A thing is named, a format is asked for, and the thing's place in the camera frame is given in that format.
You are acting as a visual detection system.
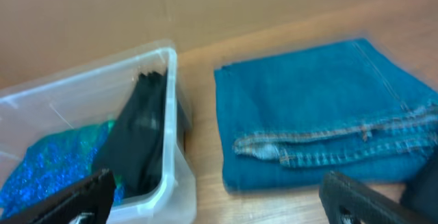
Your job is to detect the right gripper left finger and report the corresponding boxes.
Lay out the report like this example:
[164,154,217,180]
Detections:
[1,169,116,224]

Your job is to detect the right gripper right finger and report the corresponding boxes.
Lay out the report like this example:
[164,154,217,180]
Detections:
[319,171,434,224]

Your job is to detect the blue green sparkly fabric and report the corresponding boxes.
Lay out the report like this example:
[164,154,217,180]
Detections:
[1,120,115,219]

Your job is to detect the black cloth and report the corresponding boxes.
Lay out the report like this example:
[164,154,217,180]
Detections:
[400,157,437,222]
[92,72,167,198]

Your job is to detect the blue denim jeans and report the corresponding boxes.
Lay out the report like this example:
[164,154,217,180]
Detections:
[214,38,437,192]

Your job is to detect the clear plastic storage bin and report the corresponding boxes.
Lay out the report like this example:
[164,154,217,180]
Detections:
[1,41,196,223]

